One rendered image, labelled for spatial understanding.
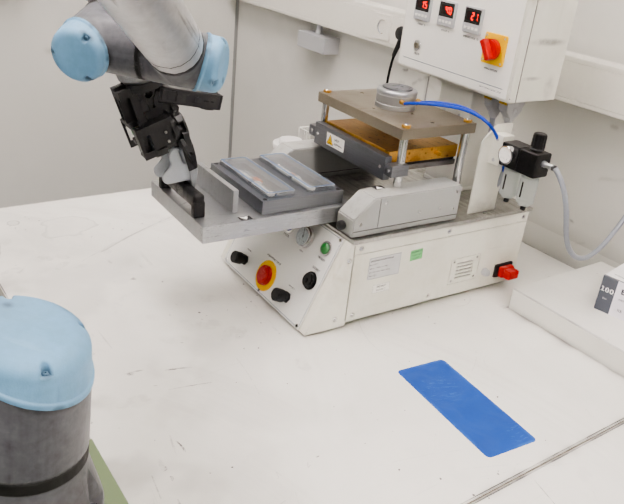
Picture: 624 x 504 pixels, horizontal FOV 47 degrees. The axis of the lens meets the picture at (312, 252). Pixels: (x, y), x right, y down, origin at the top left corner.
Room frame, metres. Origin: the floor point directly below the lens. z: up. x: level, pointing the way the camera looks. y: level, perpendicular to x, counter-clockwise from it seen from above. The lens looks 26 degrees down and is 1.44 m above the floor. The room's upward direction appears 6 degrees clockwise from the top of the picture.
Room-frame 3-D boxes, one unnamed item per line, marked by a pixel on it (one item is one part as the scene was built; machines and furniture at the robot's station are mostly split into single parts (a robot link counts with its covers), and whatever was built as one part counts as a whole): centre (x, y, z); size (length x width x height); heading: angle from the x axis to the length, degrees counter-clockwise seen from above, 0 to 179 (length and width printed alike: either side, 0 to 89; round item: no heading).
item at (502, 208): (1.40, -0.16, 0.93); 0.46 x 0.35 x 0.01; 125
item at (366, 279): (1.36, -0.13, 0.84); 0.53 x 0.37 x 0.17; 125
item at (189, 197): (1.12, 0.23, 0.99); 0.15 x 0.02 x 0.04; 35
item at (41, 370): (0.53, 0.26, 1.02); 0.13 x 0.12 x 0.14; 84
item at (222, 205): (1.20, 0.12, 0.97); 0.30 x 0.22 x 0.08; 125
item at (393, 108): (1.38, -0.17, 1.08); 0.31 x 0.24 x 0.13; 35
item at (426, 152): (1.37, -0.13, 1.07); 0.22 x 0.17 x 0.10; 35
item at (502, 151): (1.27, -0.36, 1.05); 0.15 x 0.05 x 0.15; 35
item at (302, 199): (1.23, 0.08, 0.98); 0.20 x 0.17 x 0.03; 35
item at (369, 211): (1.22, -0.15, 0.96); 0.26 x 0.05 x 0.07; 125
